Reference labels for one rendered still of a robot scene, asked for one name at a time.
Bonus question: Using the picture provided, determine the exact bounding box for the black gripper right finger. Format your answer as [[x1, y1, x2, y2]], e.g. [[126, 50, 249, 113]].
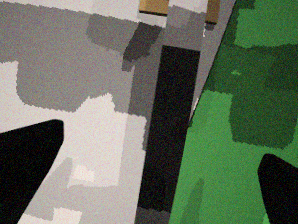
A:
[[257, 153, 298, 224]]

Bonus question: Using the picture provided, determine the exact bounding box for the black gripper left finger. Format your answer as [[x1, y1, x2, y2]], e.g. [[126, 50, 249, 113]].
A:
[[0, 119, 64, 224]]

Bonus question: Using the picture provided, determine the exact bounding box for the green rectangular mat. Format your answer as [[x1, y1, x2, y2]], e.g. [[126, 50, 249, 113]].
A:
[[169, 0, 298, 224]]

